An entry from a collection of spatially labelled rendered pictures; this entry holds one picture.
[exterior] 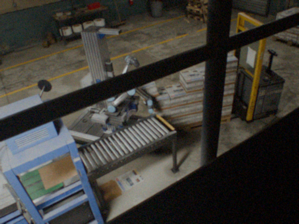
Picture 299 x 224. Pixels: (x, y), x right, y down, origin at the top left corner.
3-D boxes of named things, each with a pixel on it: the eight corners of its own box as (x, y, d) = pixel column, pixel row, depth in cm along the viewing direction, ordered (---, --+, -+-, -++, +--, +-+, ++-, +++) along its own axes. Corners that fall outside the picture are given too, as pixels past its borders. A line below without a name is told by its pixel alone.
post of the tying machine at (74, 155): (103, 220, 345) (72, 136, 253) (105, 225, 339) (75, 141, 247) (96, 223, 342) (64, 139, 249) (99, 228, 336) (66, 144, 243)
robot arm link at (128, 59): (119, 87, 433) (131, 56, 426) (114, 84, 442) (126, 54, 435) (124, 88, 442) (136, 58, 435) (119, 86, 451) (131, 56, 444)
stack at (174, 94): (151, 126, 497) (147, 89, 447) (207, 113, 514) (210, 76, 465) (156, 139, 466) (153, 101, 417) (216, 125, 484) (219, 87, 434)
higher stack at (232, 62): (207, 113, 514) (211, 52, 437) (221, 110, 519) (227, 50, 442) (216, 125, 484) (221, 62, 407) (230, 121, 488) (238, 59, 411)
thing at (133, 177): (135, 168, 415) (135, 167, 414) (144, 179, 395) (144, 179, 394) (114, 178, 400) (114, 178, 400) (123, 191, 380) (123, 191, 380)
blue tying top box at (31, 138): (44, 108, 297) (38, 93, 285) (58, 135, 255) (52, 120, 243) (4, 122, 279) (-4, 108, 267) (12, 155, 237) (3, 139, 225)
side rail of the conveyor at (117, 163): (174, 136, 368) (174, 129, 361) (177, 138, 365) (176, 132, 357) (87, 180, 317) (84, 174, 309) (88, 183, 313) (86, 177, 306)
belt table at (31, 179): (72, 153, 354) (70, 148, 348) (89, 185, 308) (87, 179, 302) (21, 176, 327) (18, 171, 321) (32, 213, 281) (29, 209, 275)
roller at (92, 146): (93, 145, 356) (93, 143, 353) (108, 166, 323) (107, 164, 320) (90, 147, 354) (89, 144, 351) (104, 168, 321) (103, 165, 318)
